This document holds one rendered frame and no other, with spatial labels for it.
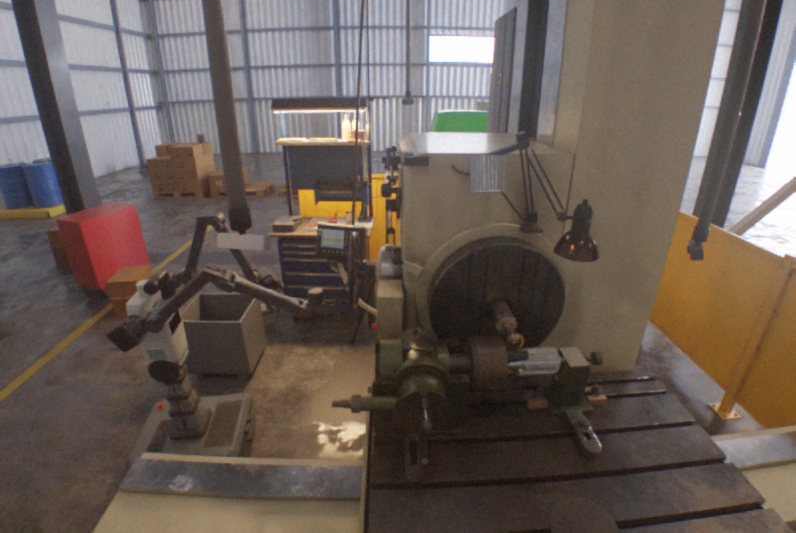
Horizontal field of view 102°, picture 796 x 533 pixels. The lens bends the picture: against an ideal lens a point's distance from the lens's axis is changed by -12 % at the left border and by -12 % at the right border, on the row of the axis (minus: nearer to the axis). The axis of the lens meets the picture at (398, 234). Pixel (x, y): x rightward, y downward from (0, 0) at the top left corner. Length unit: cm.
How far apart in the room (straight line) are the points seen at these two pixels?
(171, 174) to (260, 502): 830
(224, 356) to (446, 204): 228
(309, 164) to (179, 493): 278
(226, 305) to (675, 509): 309
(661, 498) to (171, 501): 169
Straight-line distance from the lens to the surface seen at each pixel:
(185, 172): 921
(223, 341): 310
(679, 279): 382
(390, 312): 152
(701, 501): 156
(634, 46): 164
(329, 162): 361
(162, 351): 223
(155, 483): 187
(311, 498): 165
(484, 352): 132
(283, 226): 340
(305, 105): 337
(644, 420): 171
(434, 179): 141
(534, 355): 143
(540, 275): 154
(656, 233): 185
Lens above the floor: 210
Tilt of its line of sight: 21 degrees down
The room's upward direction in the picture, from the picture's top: straight up
